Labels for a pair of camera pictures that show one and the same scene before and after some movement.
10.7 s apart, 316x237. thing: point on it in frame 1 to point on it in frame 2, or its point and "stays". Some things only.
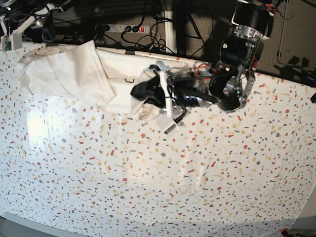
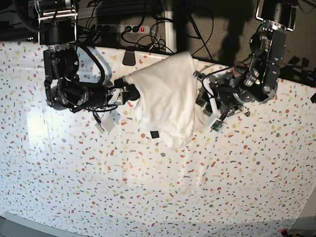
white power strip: (122, 29) stays
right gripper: (192, 91) to (231, 98)
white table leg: (170, 31) stays
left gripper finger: (16, 40) to (99, 96)
